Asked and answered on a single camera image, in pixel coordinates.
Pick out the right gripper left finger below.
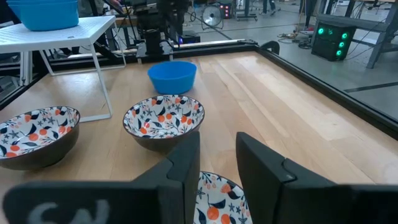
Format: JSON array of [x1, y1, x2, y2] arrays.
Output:
[[2, 130, 201, 224]]

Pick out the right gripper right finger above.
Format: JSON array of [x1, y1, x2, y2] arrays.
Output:
[[235, 131, 398, 224]]

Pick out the floral patterned ceramic bowl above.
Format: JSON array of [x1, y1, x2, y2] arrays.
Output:
[[0, 105, 81, 171], [122, 95, 206, 153], [193, 170, 253, 224]]

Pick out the blue plastic mini bowl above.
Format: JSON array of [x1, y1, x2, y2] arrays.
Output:
[[6, 0, 78, 5], [147, 60, 198, 95], [14, 2, 80, 32]]

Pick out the black computer green lights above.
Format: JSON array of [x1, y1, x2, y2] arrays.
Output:
[[310, 21, 358, 62]]

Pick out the white perforated metal shelf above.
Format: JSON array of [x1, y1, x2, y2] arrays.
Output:
[[0, 15, 127, 124]]

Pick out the grey metal desk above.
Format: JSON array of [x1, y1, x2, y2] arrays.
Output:
[[317, 0, 398, 69]]

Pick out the person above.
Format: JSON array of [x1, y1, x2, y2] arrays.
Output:
[[261, 0, 277, 15]]

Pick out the round floor fan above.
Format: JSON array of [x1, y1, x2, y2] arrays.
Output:
[[200, 4, 223, 29]]

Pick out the device with red lights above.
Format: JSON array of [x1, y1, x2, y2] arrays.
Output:
[[219, 2, 233, 19]]

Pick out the black aluminium table frame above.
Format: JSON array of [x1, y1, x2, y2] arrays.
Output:
[[0, 39, 398, 141]]

